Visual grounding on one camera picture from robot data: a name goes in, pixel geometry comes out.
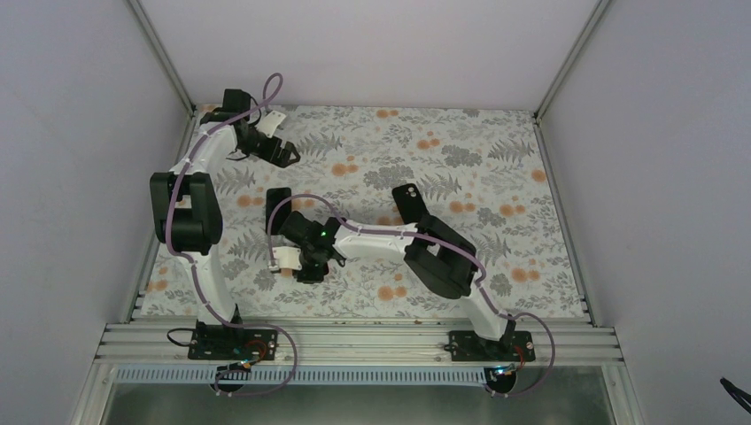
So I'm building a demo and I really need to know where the black phone case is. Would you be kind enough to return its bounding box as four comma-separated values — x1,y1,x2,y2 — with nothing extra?
391,183,429,224

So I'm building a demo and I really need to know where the black phone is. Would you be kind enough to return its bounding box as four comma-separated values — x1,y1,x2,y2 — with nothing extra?
265,187,292,236

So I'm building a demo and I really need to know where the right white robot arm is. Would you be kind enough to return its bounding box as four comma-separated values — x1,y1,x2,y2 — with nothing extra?
269,212,515,360

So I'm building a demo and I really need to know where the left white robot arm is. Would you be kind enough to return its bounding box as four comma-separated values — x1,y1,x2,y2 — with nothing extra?
150,89,300,359

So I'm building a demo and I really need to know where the floral patterned table mat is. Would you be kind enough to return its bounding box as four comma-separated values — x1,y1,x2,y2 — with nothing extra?
143,104,588,321

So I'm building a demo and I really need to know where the black object at corner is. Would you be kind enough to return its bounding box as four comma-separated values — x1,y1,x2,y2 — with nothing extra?
719,377,751,413

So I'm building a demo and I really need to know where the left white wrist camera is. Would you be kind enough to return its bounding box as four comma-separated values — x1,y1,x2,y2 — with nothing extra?
255,111,287,138

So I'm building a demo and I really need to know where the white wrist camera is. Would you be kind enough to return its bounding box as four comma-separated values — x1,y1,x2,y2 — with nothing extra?
268,246,303,273
255,111,287,138

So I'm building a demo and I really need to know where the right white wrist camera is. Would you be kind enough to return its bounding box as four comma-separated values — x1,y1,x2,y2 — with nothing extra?
268,246,303,273

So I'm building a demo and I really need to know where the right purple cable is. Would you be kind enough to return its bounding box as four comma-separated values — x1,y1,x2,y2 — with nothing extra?
267,193,557,400

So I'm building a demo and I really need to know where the purple cable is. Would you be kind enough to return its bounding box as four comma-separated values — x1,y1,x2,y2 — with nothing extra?
163,73,299,400
267,193,557,400

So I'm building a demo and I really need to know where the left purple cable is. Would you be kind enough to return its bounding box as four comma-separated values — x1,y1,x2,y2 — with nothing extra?
163,73,299,400

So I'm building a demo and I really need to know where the perforated grey cable duct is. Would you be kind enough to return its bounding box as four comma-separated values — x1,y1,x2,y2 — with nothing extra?
113,365,486,386

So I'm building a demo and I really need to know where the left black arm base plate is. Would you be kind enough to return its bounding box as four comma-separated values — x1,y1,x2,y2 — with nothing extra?
187,326,278,362

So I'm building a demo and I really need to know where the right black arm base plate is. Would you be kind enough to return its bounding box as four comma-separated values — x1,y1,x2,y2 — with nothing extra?
443,330,537,362

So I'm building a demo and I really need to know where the aluminium rail beam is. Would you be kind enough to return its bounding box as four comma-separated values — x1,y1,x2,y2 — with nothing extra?
95,320,624,366

